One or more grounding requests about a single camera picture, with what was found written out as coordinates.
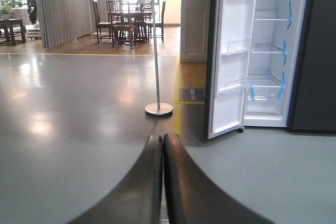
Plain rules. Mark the dark wooden dining table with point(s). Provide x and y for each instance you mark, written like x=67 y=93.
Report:
x=139 y=20

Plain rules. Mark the green potted plant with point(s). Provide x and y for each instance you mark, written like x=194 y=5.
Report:
x=9 y=5

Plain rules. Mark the dark wooden chair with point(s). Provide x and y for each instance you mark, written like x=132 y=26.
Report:
x=160 y=24
x=101 y=25
x=123 y=31

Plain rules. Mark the silver sign stand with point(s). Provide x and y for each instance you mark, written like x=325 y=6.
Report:
x=158 y=108

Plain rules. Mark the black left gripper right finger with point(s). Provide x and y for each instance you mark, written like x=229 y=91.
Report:
x=191 y=197

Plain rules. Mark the clear upper door bin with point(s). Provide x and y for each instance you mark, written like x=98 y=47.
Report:
x=237 y=47

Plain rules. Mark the clear crisper drawer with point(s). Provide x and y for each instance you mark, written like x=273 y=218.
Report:
x=266 y=101

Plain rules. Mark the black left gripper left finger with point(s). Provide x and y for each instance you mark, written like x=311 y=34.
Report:
x=137 y=197

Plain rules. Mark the clear lower door bin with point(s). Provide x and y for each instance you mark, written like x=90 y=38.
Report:
x=232 y=86

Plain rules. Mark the dark wooden side table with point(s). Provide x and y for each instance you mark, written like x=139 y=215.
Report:
x=8 y=26

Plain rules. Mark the clear door bin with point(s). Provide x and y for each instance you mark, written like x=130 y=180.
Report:
x=237 y=47
x=232 y=86

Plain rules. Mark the white panelled cabinet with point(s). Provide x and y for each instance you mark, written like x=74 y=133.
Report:
x=194 y=30

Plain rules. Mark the grey vertical curtain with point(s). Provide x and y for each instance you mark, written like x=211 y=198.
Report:
x=64 y=20

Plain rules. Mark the fridge door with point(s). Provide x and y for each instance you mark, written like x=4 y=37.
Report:
x=229 y=20

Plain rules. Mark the dark floor sign sticker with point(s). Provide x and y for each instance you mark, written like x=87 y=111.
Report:
x=192 y=94

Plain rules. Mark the blue tape strip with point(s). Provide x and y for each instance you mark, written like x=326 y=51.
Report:
x=252 y=92
x=284 y=52
x=290 y=17
x=282 y=87

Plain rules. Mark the dark grey fridge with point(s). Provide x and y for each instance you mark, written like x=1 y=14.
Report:
x=308 y=102

